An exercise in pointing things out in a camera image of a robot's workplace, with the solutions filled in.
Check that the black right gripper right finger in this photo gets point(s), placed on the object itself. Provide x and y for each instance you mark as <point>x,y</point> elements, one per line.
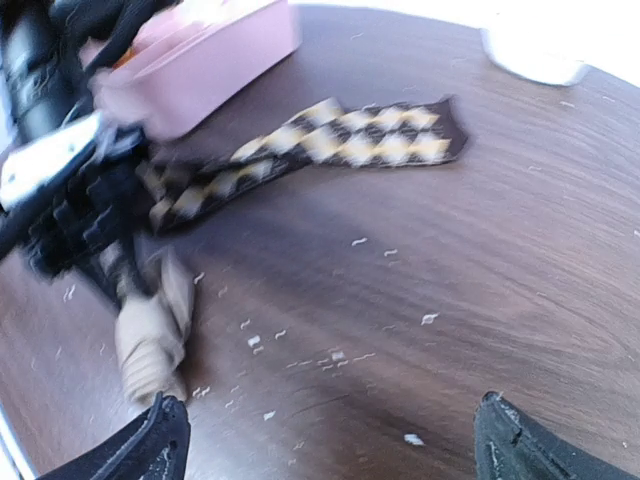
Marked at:
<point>509,444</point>

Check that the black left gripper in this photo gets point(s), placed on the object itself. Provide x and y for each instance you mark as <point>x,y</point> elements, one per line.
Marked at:
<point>86,217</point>

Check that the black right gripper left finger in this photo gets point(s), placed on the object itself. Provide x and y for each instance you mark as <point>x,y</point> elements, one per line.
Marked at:
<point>154,445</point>

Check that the brown argyle patterned sock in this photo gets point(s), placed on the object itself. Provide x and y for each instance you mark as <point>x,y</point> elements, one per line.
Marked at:
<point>400,135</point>

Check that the tan ribbed sock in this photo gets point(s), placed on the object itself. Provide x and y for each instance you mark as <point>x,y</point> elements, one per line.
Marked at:
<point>151,332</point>

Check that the pink divided storage box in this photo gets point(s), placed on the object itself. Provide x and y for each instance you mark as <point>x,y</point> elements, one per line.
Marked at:
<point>186,61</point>

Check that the white scalloped ceramic bowl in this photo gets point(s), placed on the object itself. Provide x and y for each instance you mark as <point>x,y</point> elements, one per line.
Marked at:
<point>560,48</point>

